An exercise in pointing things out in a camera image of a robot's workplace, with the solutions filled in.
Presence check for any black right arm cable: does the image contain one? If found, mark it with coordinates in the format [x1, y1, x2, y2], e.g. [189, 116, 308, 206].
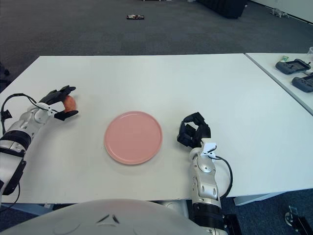
[215, 155, 233, 198]

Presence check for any pink round plate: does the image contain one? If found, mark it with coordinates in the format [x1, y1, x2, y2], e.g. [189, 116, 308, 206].
[104, 111, 163, 165]

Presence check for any grey caster wheel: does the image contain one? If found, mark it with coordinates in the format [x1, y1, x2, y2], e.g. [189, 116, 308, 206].
[285, 205, 298, 227]

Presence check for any red apple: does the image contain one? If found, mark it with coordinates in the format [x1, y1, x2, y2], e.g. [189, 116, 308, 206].
[61, 95, 78, 113]

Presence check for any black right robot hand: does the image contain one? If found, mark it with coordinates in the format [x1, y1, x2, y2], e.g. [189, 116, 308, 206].
[177, 112, 211, 148]

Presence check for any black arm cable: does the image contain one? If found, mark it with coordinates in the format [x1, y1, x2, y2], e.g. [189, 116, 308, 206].
[215, 155, 233, 198]
[0, 93, 47, 138]

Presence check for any grey handheld controller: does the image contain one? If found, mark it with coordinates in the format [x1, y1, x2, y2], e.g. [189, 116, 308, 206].
[275, 58, 313, 75]
[291, 74, 313, 93]

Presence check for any large black case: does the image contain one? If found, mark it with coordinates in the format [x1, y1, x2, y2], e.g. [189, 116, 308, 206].
[198, 0, 247, 20]

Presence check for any black stand base bar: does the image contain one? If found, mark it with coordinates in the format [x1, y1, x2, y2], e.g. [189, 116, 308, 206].
[221, 214, 243, 235]
[291, 215, 313, 235]

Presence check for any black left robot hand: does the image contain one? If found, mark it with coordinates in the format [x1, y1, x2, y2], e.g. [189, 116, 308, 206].
[39, 85, 79, 121]

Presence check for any white table frame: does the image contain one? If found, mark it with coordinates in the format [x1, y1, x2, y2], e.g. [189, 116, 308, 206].
[233, 193, 271, 206]

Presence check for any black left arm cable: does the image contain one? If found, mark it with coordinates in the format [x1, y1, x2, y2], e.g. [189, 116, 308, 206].
[0, 93, 47, 138]

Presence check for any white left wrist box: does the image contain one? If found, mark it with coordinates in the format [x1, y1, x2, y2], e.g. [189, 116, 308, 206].
[36, 102, 61, 116]

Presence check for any grey robot torso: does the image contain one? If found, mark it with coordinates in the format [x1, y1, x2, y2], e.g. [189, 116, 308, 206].
[0, 198, 216, 235]

